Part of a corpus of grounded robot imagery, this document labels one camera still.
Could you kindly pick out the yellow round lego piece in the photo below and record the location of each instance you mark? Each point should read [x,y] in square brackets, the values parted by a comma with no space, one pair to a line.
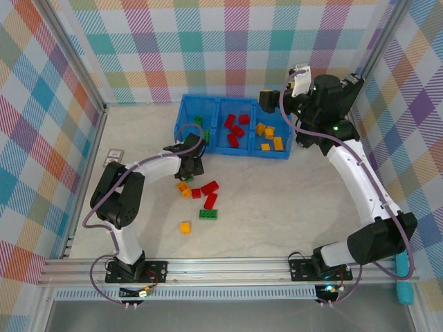
[184,189]

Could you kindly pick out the small red lego brick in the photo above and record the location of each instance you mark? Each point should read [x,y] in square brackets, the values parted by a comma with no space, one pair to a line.
[196,193]

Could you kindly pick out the long green lego brick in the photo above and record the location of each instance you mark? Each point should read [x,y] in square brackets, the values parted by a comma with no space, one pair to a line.
[208,214]

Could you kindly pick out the blue three-compartment bin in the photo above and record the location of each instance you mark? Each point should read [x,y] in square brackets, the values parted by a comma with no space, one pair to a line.
[194,107]

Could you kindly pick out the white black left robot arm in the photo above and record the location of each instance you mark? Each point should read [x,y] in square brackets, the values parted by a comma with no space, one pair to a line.
[117,193]

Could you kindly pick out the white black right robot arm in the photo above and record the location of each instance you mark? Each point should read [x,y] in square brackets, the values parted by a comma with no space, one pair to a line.
[377,242]

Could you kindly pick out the black hard case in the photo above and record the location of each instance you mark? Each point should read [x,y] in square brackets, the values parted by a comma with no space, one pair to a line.
[354,90]

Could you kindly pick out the small printed card box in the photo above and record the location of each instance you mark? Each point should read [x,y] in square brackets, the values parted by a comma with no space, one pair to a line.
[114,158]

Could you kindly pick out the aluminium frame post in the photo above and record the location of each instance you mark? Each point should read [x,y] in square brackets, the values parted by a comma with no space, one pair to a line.
[383,34]
[71,45]

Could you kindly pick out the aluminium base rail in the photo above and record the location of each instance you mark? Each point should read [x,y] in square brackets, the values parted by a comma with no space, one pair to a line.
[225,273]

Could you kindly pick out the aluminium side rail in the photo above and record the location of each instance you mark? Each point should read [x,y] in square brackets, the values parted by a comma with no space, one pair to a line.
[78,207]

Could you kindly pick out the small black electronics bracket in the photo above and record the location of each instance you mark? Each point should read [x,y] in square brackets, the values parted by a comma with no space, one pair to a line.
[325,294]
[133,293]

